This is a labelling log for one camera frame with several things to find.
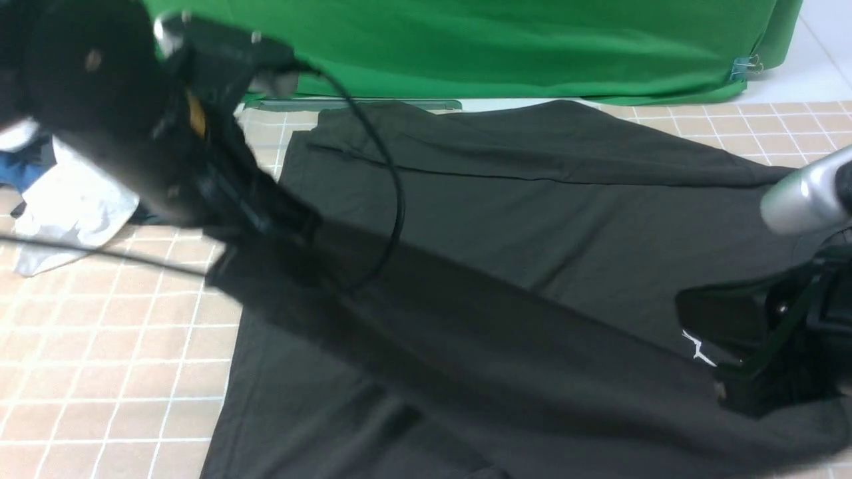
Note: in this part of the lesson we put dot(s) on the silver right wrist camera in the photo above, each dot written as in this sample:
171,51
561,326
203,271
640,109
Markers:
811,198

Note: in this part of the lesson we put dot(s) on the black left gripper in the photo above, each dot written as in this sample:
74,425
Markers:
209,177

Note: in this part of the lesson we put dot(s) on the beige checkered tablecloth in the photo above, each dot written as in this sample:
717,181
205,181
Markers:
118,371

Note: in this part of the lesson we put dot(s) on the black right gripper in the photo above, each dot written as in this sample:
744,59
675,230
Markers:
785,339

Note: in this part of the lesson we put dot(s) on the white crumpled garment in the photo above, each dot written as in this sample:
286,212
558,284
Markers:
73,202

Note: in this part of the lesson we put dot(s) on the green backdrop cloth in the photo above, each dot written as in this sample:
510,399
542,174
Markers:
616,52

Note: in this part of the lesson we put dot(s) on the dark gray long-sleeve shirt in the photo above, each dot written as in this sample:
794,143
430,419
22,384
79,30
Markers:
526,326

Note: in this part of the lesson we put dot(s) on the blue crumpled garment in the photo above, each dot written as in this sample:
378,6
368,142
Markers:
20,170

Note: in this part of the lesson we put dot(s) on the metal binder clip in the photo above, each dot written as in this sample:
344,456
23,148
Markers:
745,67

